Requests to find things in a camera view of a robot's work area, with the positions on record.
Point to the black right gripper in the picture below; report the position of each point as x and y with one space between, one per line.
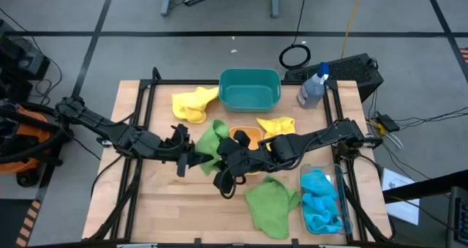
239 160

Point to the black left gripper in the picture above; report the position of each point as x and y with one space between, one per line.
181 145

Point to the green microfiber towel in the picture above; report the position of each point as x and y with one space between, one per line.
270 207
210 140

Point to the yellow microfiber towel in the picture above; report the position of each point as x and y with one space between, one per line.
192 103
278 125

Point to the blue microfiber towel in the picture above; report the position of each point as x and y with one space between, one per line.
321 215
316 184

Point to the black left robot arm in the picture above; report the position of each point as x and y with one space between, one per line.
95 123

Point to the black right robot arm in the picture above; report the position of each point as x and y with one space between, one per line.
314 140

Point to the orange plastic basket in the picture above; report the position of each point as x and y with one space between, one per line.
254 132

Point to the teal plastic basket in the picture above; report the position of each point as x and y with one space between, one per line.
250 90

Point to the spray bottle with blue nozzle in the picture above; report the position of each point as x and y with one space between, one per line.
311 92

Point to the clear plastic bin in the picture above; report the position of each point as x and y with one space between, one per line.
345 204

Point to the black power strip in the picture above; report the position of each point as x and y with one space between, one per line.
197 0

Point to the grey desk leg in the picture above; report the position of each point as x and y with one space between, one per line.
166 1
275 1

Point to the black power adapter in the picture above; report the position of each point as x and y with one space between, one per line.
385 121

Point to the orange and black vacuum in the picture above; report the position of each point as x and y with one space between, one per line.
25 127

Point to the white paper sheet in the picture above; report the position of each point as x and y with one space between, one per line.
402 200

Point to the black equipment stack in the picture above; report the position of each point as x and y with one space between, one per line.
18 58

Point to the black device with lit buttons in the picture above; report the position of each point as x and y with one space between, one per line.
461 218

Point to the black metal table frame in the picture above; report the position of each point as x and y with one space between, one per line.
146 105

